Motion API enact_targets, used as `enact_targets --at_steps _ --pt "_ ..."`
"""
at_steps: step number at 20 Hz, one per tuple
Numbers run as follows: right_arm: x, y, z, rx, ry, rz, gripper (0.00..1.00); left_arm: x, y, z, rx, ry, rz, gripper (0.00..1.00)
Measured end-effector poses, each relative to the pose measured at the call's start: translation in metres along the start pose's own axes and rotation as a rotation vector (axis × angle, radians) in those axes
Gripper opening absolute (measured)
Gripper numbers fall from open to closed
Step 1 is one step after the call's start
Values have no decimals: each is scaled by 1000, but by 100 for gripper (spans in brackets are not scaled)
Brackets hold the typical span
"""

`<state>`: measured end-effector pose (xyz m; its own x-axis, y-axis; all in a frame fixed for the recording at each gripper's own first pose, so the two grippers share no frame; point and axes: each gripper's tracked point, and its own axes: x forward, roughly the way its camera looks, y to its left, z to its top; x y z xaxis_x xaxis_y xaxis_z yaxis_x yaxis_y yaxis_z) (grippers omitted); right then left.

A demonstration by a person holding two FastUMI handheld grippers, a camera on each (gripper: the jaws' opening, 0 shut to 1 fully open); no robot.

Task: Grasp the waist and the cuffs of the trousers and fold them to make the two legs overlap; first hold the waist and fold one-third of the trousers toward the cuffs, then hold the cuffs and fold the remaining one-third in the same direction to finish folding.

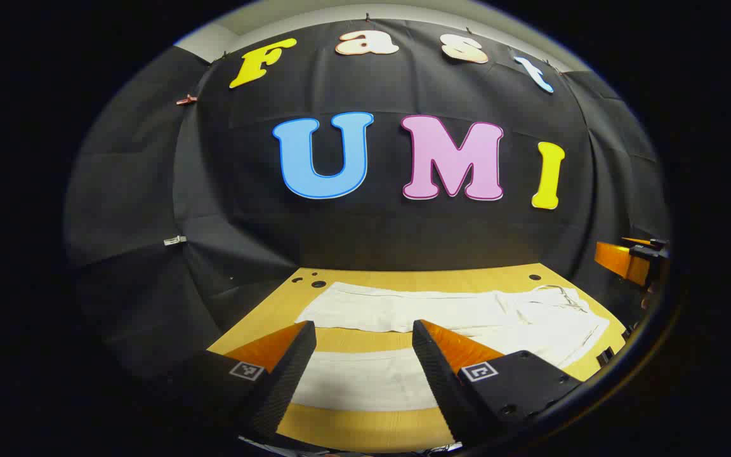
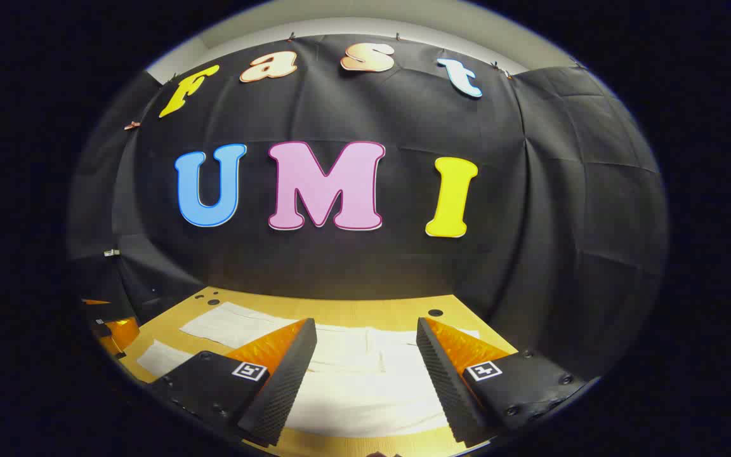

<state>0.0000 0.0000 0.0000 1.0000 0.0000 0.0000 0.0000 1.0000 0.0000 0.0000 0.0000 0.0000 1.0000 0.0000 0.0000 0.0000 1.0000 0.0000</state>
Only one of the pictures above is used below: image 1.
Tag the white jeans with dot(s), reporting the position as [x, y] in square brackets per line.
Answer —
[403, 311]

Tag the silver cloth clip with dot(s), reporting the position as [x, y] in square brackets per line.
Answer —
[175, 240]

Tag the red cloth clip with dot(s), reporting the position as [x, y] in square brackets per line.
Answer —
[186, 99]

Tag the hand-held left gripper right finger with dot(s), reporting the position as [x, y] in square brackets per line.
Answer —
[438, 381]

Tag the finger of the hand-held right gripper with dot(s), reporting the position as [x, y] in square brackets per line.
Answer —
[619, 259]

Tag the black backdrop cloth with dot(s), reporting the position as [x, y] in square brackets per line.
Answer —
[372, 235]

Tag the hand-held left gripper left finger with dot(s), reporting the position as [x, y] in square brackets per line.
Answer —
[289, 374]

